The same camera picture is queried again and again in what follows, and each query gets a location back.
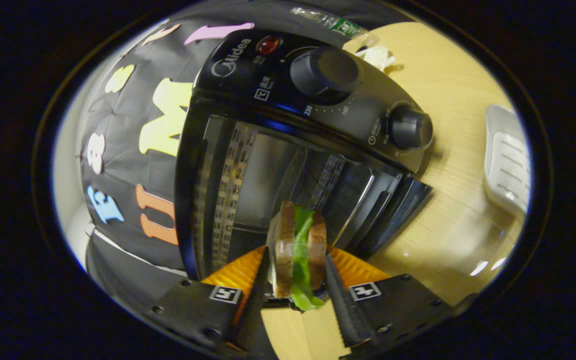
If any black electric oven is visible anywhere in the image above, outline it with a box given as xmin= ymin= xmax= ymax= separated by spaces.
xmin=174 ymin=29 xmax=435 ymax=281

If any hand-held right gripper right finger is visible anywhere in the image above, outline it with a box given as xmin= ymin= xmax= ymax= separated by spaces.
xmin=324 ymin=245 xmax=459 ymax=351

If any lettuce sandwich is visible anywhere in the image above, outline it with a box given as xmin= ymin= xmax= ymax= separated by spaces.
xmin=267 ymin=200 xmax=329 ymax=312

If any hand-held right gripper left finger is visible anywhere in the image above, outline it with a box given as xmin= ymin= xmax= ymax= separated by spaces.
xmin=149 ymin=245 xmax=272 ymax=353

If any white plastic tray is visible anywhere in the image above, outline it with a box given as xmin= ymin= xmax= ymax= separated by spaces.
xmin=483 ymin=104 xmax=532 ymax=216

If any clear plastic water bottle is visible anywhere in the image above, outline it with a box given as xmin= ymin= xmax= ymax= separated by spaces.
xmin=290 ymin=6 xmax=380 ymax=44

